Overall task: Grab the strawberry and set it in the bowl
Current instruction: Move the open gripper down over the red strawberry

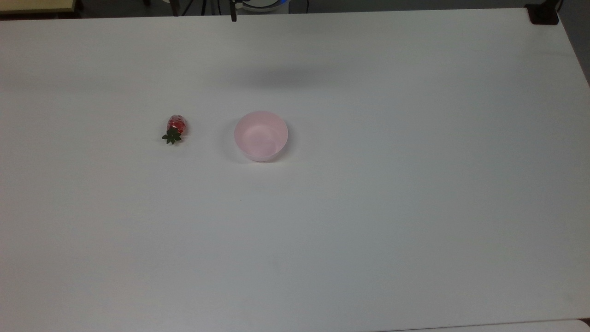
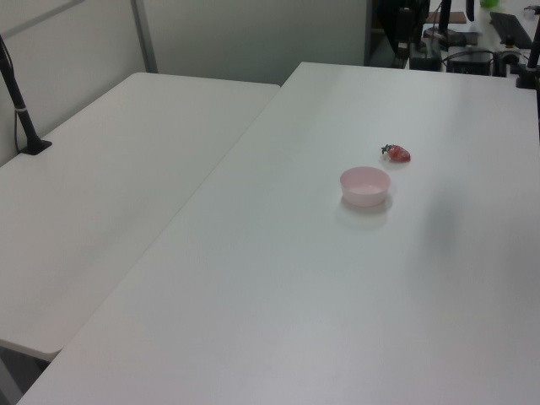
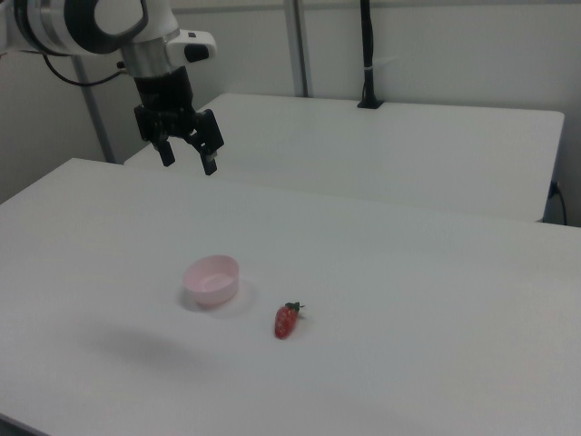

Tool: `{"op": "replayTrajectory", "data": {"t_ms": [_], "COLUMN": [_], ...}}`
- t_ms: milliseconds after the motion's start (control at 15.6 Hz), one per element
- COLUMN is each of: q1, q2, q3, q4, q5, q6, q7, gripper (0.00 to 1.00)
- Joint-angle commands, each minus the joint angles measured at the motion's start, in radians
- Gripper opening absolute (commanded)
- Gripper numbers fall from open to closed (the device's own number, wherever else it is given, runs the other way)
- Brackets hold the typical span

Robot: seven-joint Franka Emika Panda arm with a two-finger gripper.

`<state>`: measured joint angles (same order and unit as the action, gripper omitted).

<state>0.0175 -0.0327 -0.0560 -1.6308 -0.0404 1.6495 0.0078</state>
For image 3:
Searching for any black camera stand pole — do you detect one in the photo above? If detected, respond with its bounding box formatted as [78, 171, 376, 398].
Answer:
[356, 0, 385, 110]

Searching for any black power cable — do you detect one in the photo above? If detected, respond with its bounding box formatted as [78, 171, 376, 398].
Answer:
[549, 181, 569, 225]

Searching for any pink plastic bowl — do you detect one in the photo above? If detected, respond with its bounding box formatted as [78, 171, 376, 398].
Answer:
[182, 254, 241, 309]

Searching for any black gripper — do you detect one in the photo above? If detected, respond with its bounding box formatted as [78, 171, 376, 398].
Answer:
[133, 65, 226, 177]

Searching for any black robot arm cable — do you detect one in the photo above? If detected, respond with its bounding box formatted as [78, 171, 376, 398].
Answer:
[42, 53, 129, 88]

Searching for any red strawberry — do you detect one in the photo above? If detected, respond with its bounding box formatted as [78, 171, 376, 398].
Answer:
[273, 301, 306, 341]

